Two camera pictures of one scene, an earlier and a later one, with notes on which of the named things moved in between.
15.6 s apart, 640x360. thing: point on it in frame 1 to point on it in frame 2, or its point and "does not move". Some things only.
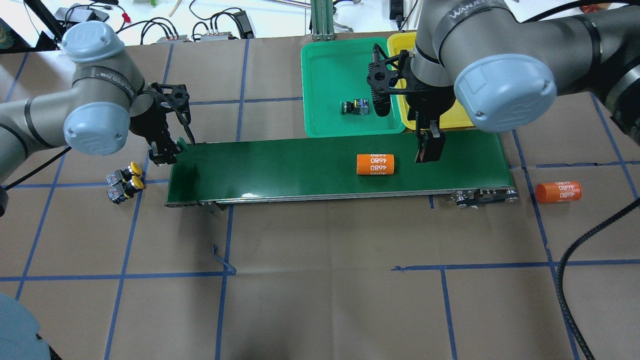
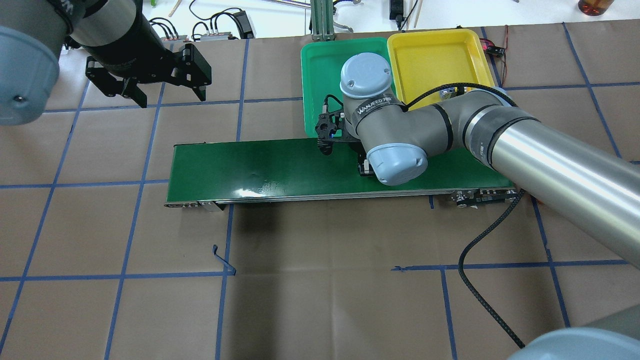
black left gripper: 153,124 to 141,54
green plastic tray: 337,70 does not move
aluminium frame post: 322,20 does not move
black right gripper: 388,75 to 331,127
